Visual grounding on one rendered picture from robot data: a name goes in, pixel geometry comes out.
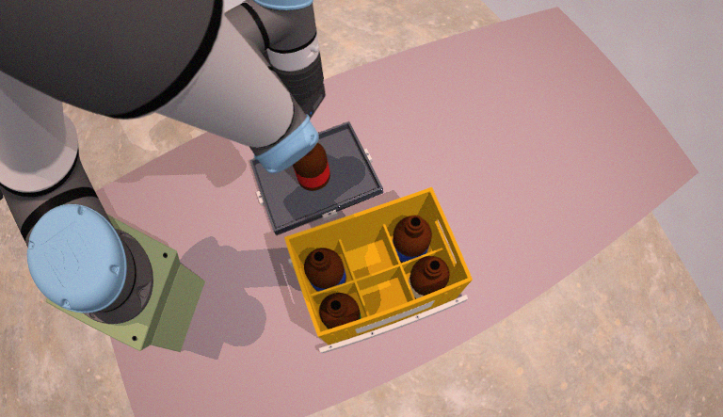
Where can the yellow bottle crate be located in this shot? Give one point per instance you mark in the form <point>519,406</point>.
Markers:
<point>365,238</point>

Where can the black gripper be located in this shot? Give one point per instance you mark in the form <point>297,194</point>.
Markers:
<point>303,81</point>

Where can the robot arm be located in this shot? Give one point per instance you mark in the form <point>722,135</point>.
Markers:
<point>127,59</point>

